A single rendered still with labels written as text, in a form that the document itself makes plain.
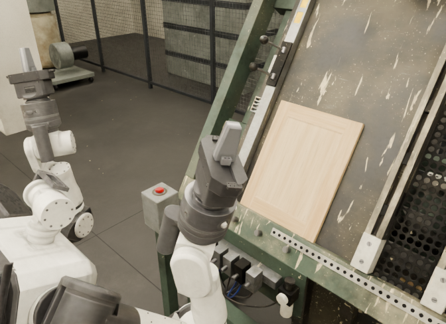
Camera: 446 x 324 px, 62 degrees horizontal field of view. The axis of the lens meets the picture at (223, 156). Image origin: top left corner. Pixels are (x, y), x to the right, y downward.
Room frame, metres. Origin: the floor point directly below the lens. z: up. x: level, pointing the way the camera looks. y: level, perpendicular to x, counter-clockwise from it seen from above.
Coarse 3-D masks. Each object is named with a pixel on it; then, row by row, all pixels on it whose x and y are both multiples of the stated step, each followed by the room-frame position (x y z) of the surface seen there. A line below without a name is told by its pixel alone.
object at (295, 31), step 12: (312, 0) 1.72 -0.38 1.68; (300, 24) 1.67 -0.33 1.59; (288, 36) 1.67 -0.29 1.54; (300, 36) 1.67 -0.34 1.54; (288, 60) 1.61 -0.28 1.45; (264, 96) 1.56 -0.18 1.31; (276, 96) 1.56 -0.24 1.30; (264, 108) 1.53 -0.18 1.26; (252, 120) 1.53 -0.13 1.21; (264, 120) 1.51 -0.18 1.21; (252, 132) 1.49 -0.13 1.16; (252, 144) 1.45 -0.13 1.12; (240, 156) 1.45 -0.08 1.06; (252, 156) 1.46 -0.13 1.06
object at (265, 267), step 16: (224, 240) 1.27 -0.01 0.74; (240, 240) 1.21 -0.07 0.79; (224, 256) 1.14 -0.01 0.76; (240, 256) 1.17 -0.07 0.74; (256, 256) 1.15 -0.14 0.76; (272, 256) 1.10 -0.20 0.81; (224, 272) 1.14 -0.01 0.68; (240, 272) 1.08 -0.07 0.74; (256, 272) 1.05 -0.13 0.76; (272, 272) 1.08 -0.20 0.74; (288, 272) 1.04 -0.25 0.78; (224, 288) 1.13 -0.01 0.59; (256, 288) 1.04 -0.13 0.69; (272, 288) 1.09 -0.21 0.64; (288, 288) 0.97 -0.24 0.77; (304, 288) 0.99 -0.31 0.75; (240, 304) 1.05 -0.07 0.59; (272, 304) 1.01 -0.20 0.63; (288, 304) 0.96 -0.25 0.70
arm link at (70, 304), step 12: (60, 300) 0.43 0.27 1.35; (72, 300) 0.41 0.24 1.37; (84, 300) 0.41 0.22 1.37; (60, 312) 0.40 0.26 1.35; (72, 312) 0.40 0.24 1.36; (84, 312) 0.40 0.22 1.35; (96, 312) 0.40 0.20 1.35; (108, 312) 0.42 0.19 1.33; (120, 312) 0.43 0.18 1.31; (132, 312) 0.45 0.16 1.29
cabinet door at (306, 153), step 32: (288, 128) 1.43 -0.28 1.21; (320, 128) 1.35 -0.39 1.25; (352, 128) 1.28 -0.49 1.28; (288, 160) 1.34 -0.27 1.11; (320, 160) 1.27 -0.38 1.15; (256, 192) 1.33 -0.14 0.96; (288, 192) 1.26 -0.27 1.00; (320, 192) 1.19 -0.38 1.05; (288, 224) 1.17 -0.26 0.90; (320, 224) 1.11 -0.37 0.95
